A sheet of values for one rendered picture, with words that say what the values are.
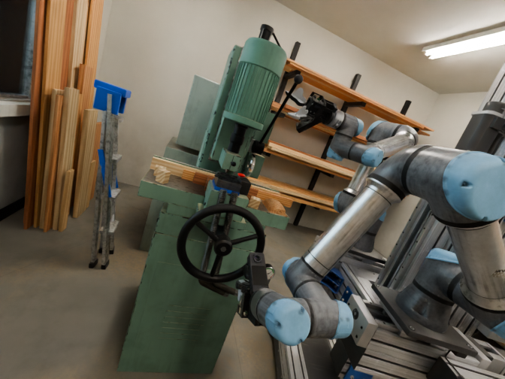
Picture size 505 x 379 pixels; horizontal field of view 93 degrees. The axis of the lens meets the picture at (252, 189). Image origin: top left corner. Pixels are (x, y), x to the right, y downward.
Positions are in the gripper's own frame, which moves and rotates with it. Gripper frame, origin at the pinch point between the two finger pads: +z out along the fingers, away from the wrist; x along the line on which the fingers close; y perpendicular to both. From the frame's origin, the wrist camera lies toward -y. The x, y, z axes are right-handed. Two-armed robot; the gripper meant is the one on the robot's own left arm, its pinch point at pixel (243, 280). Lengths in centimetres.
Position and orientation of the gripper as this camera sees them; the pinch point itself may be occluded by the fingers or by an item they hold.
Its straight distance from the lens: 82.9
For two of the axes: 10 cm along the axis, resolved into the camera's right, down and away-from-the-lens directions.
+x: 9.4, 1.9, 2.7
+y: -1.3, 9.6, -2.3
